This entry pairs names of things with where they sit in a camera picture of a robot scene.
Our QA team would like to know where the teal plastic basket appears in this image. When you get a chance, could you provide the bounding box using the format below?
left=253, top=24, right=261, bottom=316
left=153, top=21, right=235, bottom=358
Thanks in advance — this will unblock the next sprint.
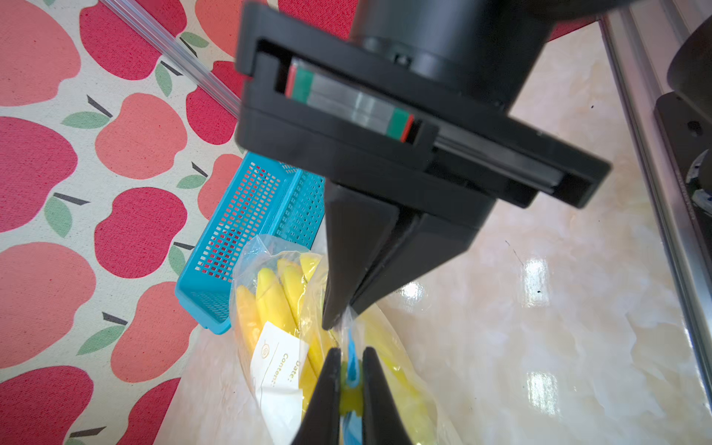
left=175, top=153, right=324, bottom=335

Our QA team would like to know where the clear zip-top bag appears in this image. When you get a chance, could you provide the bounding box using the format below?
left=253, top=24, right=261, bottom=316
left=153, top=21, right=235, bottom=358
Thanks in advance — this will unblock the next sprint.
left=230, top=235, right=461, bottom=444

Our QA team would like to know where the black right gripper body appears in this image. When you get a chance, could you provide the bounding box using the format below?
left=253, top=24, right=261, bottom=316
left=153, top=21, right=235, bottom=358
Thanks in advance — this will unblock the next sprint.
left=235, top=2, right=611, bottom=227

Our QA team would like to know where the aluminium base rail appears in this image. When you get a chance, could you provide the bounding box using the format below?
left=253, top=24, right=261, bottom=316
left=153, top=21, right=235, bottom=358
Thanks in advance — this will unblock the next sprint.
left=601, top=1, right=711, bottom=392

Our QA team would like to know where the right aluminium corner post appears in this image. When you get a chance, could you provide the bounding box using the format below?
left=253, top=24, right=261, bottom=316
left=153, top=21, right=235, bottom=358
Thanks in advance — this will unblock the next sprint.
left=101, top=0, right=241, bottom=119

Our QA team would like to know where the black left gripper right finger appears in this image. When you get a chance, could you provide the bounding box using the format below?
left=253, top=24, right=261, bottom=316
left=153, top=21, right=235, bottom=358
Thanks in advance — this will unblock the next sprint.
left=363, top=347, right=413, bottom=445

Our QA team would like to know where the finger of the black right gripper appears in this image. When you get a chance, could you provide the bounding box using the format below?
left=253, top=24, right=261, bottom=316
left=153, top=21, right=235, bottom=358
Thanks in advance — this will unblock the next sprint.
left=322, top=181, right=399, bottom=330
left=352, top=212, right=478, bottom=313

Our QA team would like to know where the yellow banana bunch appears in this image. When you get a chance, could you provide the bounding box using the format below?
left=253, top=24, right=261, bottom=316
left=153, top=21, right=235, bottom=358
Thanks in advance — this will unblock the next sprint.
left=230, top=250, right=448, bottom=444

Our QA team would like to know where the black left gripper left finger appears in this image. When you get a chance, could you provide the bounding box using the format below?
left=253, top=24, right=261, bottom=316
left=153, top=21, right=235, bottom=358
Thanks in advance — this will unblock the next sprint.
left=291, top=348, right=341, bottom=445

